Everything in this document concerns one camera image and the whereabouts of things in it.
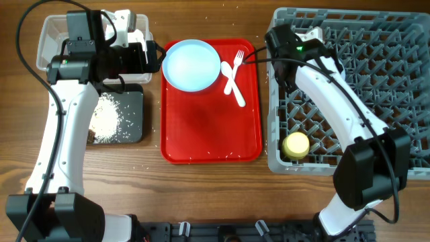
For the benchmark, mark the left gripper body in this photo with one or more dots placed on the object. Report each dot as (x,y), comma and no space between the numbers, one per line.
(130,59)

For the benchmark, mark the large light blue plate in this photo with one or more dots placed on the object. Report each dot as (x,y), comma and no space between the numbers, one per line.
(191,65)

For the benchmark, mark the white plastic spoon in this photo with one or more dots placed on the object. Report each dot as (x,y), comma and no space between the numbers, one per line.
(230,73)

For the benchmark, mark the rice and food scraps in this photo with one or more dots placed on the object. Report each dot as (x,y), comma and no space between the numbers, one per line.
(111,120)

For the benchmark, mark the white plastic fork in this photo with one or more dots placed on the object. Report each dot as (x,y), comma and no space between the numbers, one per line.
(237,62)

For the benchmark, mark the yellow cup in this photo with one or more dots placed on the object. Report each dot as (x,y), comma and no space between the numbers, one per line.
(296,146)

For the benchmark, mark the white paper napkin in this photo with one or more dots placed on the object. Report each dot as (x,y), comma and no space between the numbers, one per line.
(133,37)

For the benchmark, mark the light blue bowl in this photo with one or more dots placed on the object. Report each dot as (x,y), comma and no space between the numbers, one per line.
(343,71)

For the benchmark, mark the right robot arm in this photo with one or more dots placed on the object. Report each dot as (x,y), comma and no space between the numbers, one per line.
(375,161)

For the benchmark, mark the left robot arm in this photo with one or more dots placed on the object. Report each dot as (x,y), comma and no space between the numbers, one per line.
(100,45)

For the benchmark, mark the black waste tray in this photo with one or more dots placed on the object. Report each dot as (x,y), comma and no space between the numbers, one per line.
(135,96)

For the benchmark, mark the clear plastic waste bin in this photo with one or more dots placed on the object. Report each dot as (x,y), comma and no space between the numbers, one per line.
(54,32)

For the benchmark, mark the grey dishwasher rack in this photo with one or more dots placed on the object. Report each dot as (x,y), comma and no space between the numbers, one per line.
(386,58)

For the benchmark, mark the red serving tray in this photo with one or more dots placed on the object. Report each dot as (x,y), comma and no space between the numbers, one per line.
(208,126)

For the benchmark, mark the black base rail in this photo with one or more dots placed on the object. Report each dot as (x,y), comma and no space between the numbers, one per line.
(289,231)

